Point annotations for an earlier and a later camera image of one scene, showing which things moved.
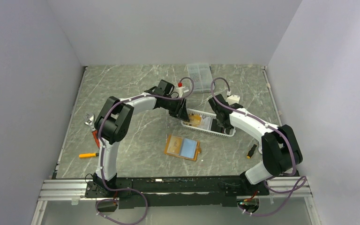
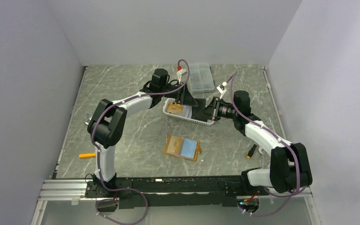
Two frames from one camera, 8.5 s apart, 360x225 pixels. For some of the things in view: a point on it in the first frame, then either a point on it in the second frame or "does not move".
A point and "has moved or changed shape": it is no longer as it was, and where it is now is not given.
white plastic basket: x=202 y=120 has moved or changed shape
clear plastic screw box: x=201 y=77 does not move
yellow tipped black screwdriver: x=251 y=152 does not move
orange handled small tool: x=88 y=155 does not move
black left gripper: x=180 y=111 -> x=184 y=96
